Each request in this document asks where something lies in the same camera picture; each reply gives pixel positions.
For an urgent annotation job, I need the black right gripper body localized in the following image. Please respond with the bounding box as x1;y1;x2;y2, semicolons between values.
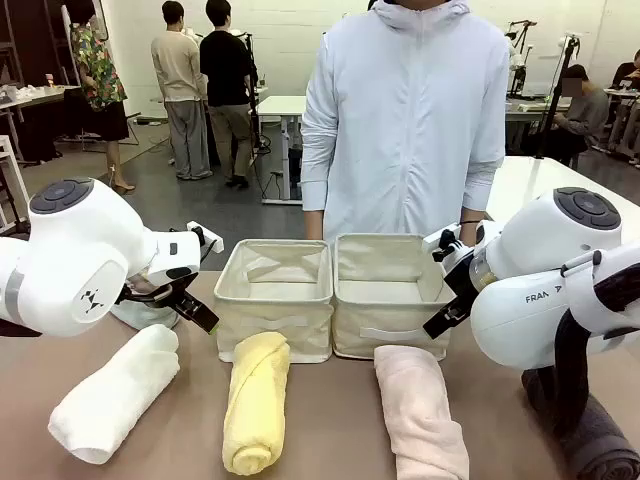
442;249;484;304

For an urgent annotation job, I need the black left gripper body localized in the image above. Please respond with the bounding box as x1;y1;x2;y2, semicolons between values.
118;275;200;309

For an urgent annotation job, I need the pale green cone towel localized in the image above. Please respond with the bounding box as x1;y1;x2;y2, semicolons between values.
109;298;180;331

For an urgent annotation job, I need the pink towel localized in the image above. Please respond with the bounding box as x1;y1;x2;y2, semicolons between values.
373;345;471;480

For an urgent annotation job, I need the white towel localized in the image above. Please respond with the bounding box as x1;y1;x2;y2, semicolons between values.
48;323;181;465

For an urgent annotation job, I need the dark grey towel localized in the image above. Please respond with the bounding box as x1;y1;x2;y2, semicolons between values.
521;369;640;480

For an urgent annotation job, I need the white-sleeved left forearm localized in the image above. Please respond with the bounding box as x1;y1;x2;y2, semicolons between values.
462;119;507;224

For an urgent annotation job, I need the person's right hand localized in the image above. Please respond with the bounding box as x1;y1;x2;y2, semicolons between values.
305;210;325;241

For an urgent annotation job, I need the cream fabric storage basket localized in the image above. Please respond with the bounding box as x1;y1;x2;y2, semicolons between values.
213;238;335;364
332;233;456;361

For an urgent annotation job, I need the yellow rolled towel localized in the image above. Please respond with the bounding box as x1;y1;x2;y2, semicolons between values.
222;331;292;476

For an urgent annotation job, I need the white side table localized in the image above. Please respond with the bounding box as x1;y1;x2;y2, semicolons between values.
484;155;640;236

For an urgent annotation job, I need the person in white hooded jacket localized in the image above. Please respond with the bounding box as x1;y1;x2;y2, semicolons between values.
299;0;511;246

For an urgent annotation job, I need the black light stand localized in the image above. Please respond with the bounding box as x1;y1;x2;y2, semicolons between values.
533;33;582;161

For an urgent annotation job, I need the seated person in grey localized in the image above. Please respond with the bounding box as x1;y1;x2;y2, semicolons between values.
538;63;612;157

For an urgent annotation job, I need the white height-adjustable desk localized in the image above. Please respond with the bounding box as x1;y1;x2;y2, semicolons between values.
253;94;307;206

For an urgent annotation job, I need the man in beige shirt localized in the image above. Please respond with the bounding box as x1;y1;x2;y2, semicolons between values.
150;0;215;182

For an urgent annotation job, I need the man in black shirt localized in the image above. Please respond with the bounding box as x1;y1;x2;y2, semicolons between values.
198;0;260;190

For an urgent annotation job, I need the woman in floral shirt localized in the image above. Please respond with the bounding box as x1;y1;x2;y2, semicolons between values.
68;0;137;195

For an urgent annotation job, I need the cluttered white table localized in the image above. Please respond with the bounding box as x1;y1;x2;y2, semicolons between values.
0;84;81;161

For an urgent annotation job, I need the seated person in dark top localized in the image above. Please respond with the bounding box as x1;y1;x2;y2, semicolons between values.
610;48;640;166

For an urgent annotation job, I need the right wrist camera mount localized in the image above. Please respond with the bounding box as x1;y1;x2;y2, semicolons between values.
422;222;476;264

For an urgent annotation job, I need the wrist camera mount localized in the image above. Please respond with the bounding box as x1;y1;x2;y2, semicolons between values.
187;221;225;256
422;222;476;264

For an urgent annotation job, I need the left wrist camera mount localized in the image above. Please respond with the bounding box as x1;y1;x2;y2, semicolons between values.
187;221;225;256

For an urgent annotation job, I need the black cable conduit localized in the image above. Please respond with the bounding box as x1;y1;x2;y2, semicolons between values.
552;262;640;439

